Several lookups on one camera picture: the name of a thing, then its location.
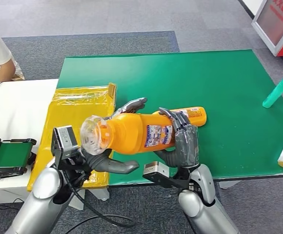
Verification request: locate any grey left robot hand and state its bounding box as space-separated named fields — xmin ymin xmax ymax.
xmin=81 ymin=97 xmax=148 ymax=175

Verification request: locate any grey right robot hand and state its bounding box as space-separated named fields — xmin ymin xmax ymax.
xmin=155 ymin=107 xmax=200 ymax=169

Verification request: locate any orange bottle clear cap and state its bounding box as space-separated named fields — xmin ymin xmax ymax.
xmin=79 ymin=112 xmax=179 ymax=156
xmin=152 ymin=106 xmax=207 ymax=127

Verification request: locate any teal green plastic bottle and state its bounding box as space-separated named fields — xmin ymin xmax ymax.
xmin=262 ymin=77 xmax=283 ymax=109

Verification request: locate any white table foot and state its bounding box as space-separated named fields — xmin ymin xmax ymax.
xmin=70 ymin=188 xmax=110 ymax=211

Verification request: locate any green table mat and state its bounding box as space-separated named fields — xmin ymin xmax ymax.
xmin=57 ymin=49 xmax=283 ymax=186

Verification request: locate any yellow tape-wrapped cardboard box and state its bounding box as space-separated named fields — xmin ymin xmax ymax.
xmin=27 ymin=83 xmax=117 ymax=192

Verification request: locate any small green belt conveyor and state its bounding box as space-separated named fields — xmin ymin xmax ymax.
xmin=0 ymin=138 xmax=38 ymax=180

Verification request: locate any white and red display stand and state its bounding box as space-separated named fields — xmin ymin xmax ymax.
xmin=250 ymin=0 xmax=283 ymax=58

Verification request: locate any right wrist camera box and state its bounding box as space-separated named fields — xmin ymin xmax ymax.
xmin=142 ymin=161 xmax=181 ymax=189

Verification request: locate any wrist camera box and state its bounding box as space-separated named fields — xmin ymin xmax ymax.
xmin=142 ymin=161 xmax=181 ymax=189
xmin=51 ymin=126 xmax=83 ymax=171

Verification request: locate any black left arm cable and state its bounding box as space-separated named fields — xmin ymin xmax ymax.
xmin=63 ymin=171 xmax=136 ymax=234

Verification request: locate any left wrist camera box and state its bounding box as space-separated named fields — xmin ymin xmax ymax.
xmin=51 ymin=126 xmax=83 ymax=171

